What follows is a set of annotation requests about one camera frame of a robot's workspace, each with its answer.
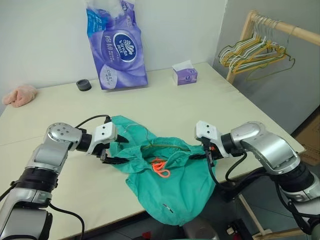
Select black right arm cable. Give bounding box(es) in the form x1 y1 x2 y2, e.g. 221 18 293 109
201 137 316 236

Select green shorts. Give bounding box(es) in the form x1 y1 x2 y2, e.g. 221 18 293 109
105 114 219 227

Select white wire hanger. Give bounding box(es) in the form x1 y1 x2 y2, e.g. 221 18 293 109
217 20 276 67

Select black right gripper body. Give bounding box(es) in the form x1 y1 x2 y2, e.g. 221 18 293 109
202 137 224 168

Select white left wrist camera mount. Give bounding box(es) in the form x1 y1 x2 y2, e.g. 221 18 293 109
85 122 118 157

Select pink plush toy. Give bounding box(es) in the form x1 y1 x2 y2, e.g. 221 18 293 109
1 84 39 109

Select green wire hanger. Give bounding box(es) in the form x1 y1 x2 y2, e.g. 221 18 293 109
244 31 297 82

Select purple toilet paper pack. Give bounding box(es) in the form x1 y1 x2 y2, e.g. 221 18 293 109
85 0 149 92

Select bunch of wire hangers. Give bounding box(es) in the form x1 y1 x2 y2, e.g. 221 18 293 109
225 23 286 74

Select black table bracket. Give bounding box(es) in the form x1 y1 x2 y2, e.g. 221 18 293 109
217 169 267 204

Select wooden clothes rack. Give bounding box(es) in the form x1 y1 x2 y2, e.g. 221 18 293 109
225 9 320 85

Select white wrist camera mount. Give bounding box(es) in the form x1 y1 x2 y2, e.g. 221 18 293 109
85 122 118 157
193 120 231 159

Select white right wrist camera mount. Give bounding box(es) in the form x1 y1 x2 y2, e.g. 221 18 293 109
193 120 231 159

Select black round holder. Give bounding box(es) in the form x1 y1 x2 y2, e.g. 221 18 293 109
75 78 93 93

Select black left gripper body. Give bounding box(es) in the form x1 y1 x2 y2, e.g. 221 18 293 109
95 142 113 163

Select small purple tissue box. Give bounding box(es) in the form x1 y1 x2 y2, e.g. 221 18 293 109
171 60 199 87

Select yellow wire hanger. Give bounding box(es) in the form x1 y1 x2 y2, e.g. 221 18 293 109
228 40 288 75
219 37 281 69

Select dark grey rounded object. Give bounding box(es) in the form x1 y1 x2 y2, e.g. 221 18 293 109
183 217 221 240

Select cardboard box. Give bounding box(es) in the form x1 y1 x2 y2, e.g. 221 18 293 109
290 104 320 167

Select wooden table leg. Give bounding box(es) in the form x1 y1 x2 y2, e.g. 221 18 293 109
238 193 310 240

